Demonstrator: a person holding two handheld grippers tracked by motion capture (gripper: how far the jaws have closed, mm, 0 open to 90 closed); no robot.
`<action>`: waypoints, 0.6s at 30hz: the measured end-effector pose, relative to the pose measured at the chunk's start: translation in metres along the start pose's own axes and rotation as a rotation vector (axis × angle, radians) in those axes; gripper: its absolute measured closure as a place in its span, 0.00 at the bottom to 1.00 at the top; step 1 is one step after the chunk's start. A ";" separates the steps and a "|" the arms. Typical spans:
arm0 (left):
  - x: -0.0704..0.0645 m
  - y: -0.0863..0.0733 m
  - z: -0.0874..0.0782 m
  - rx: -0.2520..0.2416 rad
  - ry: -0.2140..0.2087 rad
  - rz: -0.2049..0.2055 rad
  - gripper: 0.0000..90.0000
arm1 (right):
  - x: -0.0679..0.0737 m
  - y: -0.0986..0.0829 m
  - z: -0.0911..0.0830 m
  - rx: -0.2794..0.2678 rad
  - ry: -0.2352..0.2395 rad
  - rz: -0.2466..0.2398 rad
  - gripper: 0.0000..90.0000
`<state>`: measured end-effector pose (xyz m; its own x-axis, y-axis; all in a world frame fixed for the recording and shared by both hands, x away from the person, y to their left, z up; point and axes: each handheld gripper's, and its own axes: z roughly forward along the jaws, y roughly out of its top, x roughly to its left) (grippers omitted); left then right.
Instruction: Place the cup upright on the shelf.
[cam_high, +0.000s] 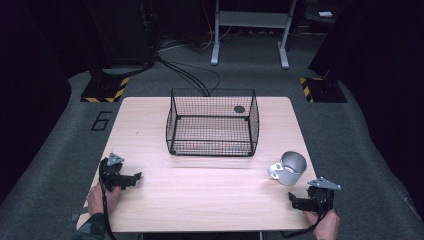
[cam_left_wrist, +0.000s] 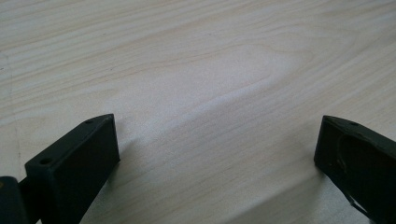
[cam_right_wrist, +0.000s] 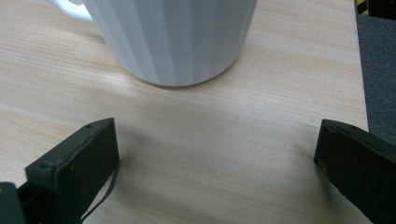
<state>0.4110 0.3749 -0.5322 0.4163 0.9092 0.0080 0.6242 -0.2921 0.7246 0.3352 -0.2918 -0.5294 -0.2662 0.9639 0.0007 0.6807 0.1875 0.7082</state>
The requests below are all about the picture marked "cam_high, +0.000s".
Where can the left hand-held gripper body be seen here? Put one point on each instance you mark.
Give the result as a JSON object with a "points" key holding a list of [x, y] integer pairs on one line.
{"points": [[111, 173]]}

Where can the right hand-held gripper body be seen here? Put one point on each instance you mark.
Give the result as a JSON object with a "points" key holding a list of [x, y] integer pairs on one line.
{"points": [[320, 196]]}

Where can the small white box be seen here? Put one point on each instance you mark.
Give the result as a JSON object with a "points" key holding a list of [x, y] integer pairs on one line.
{"points": [[325, 14]]}

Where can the silver metal mug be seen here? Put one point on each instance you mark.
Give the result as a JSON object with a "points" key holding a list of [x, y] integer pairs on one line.
{"points": [[290, 168]]}

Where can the black cabinet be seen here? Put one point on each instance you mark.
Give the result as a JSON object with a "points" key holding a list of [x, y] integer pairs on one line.
{"points": [[126, 30]]}

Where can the black yellow striped base plate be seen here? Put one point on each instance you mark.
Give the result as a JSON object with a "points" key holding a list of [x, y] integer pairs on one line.
{"points": [[325, 90], [106, 90]]}

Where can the person's left hand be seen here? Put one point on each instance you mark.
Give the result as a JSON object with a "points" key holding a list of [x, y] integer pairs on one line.
{"points": [[96, 200]]}

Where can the person's right hand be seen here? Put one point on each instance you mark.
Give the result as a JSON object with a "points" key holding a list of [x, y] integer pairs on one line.
{"points": [[325, 226]]}

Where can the grey tape piece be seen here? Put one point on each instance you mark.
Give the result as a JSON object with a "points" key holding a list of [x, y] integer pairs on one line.
{"points": [[78, 215]]}

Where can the black round disc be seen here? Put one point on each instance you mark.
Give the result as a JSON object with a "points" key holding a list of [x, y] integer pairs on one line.
{"points": [[239, 109]]}

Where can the white metal stand frame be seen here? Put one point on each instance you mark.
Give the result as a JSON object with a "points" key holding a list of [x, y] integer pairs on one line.
{"points": [[250, 19]]}

